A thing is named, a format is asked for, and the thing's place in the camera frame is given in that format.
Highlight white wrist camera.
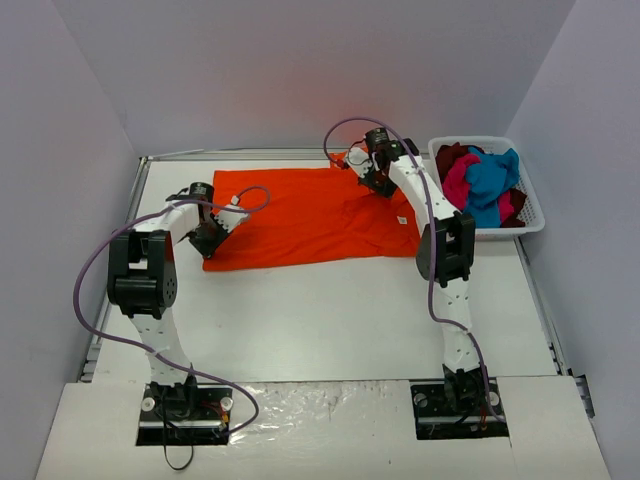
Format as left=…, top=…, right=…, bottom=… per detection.
left=343, top=147, right=378, bottom=178
left=213, top=204, right=250, bottom=234

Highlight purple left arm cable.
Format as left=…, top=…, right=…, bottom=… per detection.
left=72, top=185, right=272, bottom=434

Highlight orange t shirt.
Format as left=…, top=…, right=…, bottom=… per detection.
left=203, top=166, right=420, bottom=272

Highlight pink t shirt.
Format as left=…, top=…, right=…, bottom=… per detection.
left=442, top=153, right=526, bottom=228

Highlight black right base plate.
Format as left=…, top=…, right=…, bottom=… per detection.
left=410, top=381, right=509, bottom=441

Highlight dark red t shirt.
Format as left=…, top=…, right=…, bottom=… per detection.
left=435, top=142, right=471, bottom=178

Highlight thin black cable loop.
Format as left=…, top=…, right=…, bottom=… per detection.
left=162, top=441, right=195, bottom=471

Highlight white plastic laundry basket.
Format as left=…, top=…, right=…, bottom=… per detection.
left=428, top=135, right=545, bottom=241

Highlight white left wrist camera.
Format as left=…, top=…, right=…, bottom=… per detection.
left=213, top=204, right=250, bottom=234

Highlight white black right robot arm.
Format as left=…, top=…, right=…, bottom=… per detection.
left=353, top=127, right=504, bottom=421

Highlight blue t shirt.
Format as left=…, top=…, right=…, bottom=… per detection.
left=464, top=146, right=520, bottom=229

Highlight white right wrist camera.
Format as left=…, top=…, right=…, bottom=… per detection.
left=343, top=147, right=378, bottom=178

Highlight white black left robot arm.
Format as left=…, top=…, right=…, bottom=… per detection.
left=107, top=182, right=249, bottom=418

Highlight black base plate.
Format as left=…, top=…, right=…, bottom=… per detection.
left=136, top=385, right=234, bottom=447
left=410, top=381, right=509, bottom=441

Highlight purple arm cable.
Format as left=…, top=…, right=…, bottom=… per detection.
left=322, top=116, right=507, bottom=424
left=72, top=185, right=272, bottom=434

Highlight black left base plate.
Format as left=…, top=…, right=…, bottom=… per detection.
left=136, top=385, right=234, bottom=447

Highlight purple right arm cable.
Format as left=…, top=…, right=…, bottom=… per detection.
left=322, top=116, right=507, bottom=424

